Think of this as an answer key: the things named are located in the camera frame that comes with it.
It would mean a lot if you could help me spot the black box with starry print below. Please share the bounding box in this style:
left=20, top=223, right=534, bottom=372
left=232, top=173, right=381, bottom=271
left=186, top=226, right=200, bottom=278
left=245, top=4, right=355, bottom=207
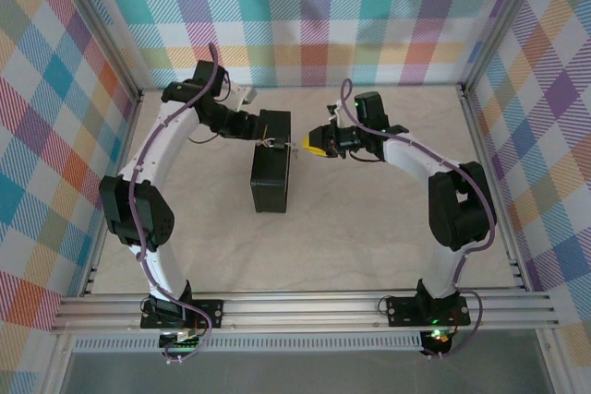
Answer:
left=247, top=109, right=293, bottom=215

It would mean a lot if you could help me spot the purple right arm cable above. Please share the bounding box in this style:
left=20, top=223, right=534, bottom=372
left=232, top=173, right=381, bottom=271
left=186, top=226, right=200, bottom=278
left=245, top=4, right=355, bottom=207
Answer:
left=340, top=78, right=499, bottom=361

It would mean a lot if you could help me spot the aluminium upright post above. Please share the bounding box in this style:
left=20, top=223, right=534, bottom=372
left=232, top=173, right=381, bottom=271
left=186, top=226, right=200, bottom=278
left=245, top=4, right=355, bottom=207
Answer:
left=459, top=0, right=558, bottom=95
left=53, top=0, right=145, bottom=102

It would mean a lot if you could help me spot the long aluminium base rail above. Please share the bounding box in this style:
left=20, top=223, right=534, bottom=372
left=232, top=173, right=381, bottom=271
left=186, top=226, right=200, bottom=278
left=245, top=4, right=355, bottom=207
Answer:
left=49, top=291, right=561, bottom=334

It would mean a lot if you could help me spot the aluminium frame leg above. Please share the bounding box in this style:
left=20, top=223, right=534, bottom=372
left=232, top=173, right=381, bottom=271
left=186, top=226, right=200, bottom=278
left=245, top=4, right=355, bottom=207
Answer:
left=535, top=328, right=572, bottom=394
left=40, top=332, right=78, bottom=394

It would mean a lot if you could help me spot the aluminium side rail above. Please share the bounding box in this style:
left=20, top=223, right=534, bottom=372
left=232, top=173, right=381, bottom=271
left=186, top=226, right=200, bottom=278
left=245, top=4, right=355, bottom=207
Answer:
left=80, top=89, right=145, bottom=297
left=456, top=84, right=532, bottom=293

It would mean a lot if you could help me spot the slotted grey cable duct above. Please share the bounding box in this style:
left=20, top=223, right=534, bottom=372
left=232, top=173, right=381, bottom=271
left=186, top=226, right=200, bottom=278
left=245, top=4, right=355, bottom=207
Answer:
left=71, top=336, right=425, bottom=354

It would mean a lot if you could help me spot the small controller board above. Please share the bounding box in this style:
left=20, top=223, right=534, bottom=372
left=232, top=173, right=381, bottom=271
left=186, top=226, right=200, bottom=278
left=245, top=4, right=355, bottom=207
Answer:
left=420, top=328, right=456, bottom=354
left=158, top=328, right=207, bottom=354

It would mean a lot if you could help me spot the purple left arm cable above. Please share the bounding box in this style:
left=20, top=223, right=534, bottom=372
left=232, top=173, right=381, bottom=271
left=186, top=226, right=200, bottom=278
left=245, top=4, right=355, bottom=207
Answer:
left=130, top=42, right=223, bottom=365

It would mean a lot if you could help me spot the small silver padlock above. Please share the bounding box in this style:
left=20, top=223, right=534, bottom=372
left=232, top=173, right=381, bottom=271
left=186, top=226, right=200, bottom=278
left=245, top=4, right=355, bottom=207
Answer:
left=258, top=135, right=293, bottom=150

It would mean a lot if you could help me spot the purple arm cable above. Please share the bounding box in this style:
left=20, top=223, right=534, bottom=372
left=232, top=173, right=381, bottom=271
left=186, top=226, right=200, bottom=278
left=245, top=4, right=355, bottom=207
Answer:
left=340, top=78, right=499, bottom=361
left=130, top=42, right=223, bottom=365

